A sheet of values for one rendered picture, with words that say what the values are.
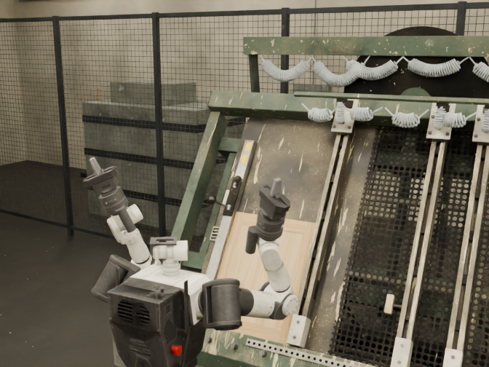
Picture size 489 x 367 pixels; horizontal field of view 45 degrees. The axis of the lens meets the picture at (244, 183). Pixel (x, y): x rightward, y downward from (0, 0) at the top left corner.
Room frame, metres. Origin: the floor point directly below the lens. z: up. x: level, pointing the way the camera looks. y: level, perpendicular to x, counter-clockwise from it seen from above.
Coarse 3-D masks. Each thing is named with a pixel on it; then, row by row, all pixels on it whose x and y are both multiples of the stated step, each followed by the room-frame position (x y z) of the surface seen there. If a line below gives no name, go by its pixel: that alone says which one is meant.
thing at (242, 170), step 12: (252, 144) 2.95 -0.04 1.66; (252, 156) 2.94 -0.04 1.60; (240, 168) 2.89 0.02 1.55; (240, 192) 2.83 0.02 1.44; (228, 216) 2.75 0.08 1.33; (228, 228) 2.72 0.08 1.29; (216, 240) 2.70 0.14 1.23; (216, 252) 2.66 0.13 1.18; (216, 264) 2.62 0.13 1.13; (216, 276) 2.60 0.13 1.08
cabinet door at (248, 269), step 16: (240, 224) 2.73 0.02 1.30; (288, 224) 2.63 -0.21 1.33; (304, 224) 2.60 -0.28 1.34; (240, 240) 2.68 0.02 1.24; (288, 240) 2.59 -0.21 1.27; (304, 240) 2.56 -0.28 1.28; (224, 256) 2.65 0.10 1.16; (240, 256) 2.63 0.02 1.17; (256, 256) 2.60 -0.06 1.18; (288, 256) 2.54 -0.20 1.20; (304, 256) 2.51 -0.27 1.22; (224, 272) 2.60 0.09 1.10; (240, 272) 2.58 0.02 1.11; (256, 272) 2.55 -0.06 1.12; (288, 272) 2.49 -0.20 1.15; (256, 288) 2.50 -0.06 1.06; (256, 320) 2.41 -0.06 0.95; (272, 320) 2.39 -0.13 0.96; (288, 320) 2.36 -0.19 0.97; (256, 336) 2.36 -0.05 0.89; (272, 336) 2.34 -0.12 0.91
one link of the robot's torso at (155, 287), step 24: (120, 288) 1.71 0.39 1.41; (144, 288) 1.71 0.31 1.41; (168, 288) 1.71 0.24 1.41; (192, 288) 1.73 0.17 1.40; (120, 312) 1.74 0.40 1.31; (144, 312) 1.63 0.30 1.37; (168, 312) 1.65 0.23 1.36; (192, 312) 1.69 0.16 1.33; (120, 336) 1.69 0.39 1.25; (144, 336) 1.64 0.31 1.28; (168, 336) 1.64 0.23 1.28; (192, 336) 1.72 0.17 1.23; (144, 360) 1.67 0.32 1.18; (168, 360) 1.63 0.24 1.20
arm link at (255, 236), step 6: (252, 228) 1.79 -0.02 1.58; (252, 234) 1.77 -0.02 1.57; (258, 234) 1.77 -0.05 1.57; (264, 234) 1.75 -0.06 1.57; (270, 234) 1.75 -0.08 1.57; (276, 234) 1.75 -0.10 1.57; (252, 240) 1.78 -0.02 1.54; (258, 240) 1.79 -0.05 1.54; (264, 240) 1.78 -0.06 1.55; (270, 240) 1.77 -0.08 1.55; (276, 240) 1.78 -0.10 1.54; (246, 246) 1.80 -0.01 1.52; (252, 246) 1.79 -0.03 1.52; (258, 246) 1.79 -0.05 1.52; (246, 252) 1.81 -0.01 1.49; (252, 252) 1.80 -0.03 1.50
